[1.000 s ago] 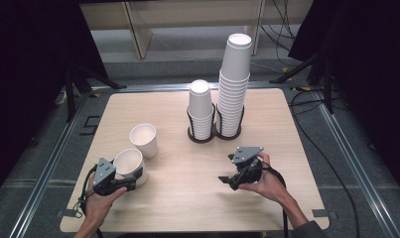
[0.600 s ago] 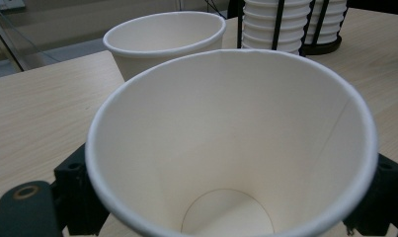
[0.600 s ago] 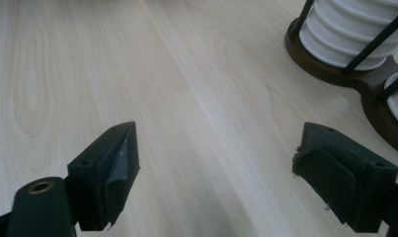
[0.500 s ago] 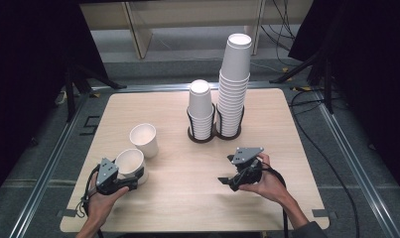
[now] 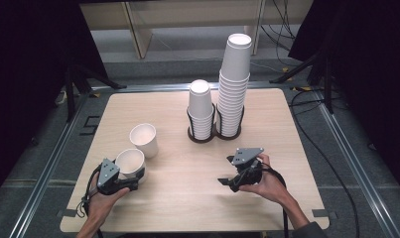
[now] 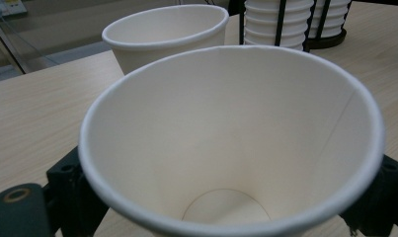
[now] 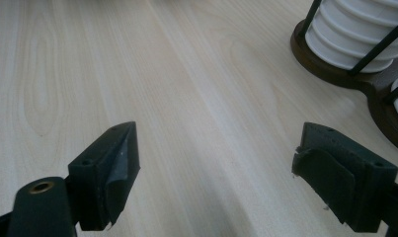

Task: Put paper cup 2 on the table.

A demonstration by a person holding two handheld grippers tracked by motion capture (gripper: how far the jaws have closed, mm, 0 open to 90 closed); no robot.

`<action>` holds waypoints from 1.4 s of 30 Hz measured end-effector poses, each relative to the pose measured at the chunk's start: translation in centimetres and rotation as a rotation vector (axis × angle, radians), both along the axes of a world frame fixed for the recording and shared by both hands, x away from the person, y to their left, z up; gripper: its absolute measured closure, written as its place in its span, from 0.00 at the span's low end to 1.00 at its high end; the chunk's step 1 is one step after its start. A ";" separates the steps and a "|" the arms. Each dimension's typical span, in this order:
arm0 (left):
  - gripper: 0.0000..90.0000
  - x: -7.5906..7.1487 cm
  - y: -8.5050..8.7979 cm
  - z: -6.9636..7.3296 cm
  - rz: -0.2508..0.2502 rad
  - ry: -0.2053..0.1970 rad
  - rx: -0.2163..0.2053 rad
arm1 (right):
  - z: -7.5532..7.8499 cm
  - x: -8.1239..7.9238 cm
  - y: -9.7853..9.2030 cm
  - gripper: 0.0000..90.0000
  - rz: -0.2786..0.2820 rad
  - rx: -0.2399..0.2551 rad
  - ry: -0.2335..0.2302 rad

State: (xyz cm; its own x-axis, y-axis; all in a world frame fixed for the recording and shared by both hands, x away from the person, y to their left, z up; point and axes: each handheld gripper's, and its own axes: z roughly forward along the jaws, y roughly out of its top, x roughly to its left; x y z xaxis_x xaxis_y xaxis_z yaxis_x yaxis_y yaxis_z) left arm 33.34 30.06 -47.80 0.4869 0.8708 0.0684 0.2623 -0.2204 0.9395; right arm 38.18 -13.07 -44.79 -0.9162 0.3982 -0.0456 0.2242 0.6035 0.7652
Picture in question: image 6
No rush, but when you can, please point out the grey metal bar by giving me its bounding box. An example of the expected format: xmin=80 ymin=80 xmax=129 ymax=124
xmin=0 ymin=16 xmax=27 ymax=75

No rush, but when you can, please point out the white paper cup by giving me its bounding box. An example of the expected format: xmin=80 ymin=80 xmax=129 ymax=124
xmin=77 ymin=44 xmax=386 ymax=237
xmin=101 ymin=3 xmax=230 ymax=76

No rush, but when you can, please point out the white power strip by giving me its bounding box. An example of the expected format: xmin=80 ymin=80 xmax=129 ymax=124
xmin=0 ymin=0 xmax=28 ymax=18

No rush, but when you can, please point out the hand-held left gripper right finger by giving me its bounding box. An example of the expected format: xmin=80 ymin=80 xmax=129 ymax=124
xmin=339 ymin=154 xmax=398 ymax=237

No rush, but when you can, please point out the tall stack of white cups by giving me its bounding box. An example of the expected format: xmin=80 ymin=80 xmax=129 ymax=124
xmin=309 ymin=0 xmax=353 ymax=39

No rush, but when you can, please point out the short stack of white cups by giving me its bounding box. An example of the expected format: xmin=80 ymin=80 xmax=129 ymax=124
xmin=244 ymin=0 xmax=314 ymax=52

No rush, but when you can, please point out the black cup holder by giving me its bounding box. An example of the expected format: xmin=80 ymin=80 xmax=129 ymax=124
xmin=238 ymin=0 xmax=317 ymax=53
xmin=306 ymin=0 xmax=354 ymax=50

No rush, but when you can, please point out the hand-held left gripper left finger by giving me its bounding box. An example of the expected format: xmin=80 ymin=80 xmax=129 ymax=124
xmin=45 ymin=145 xmax=111 ymax=237

